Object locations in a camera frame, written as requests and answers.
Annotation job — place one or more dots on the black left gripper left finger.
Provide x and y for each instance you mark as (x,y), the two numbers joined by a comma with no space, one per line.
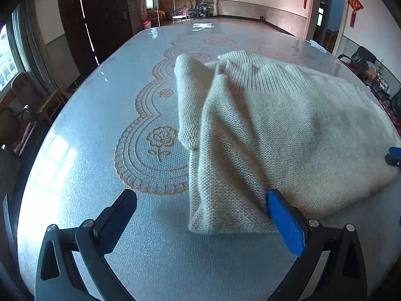
(57,276)

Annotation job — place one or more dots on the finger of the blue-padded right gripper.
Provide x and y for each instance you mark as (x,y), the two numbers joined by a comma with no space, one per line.
(393,157)

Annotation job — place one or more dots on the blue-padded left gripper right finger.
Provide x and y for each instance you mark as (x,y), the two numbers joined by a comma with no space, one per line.
(344,274)

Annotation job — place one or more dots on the cream knitted sweater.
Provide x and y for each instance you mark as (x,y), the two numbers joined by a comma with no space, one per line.
(251,124)

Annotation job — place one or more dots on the black office chair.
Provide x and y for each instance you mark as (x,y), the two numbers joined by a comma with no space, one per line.
(358,61)

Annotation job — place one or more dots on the blue floral lace tablecloth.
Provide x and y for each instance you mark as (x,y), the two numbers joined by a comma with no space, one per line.
(119,131)

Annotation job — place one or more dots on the red Chinese knot right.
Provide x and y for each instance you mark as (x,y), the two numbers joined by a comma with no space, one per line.
(355,6)

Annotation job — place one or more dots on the dark wooden armchair red cushion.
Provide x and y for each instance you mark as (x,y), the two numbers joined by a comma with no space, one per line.
(25,110)

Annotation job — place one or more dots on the metal frame chair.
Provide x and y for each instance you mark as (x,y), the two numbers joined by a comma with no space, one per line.
(181,14)

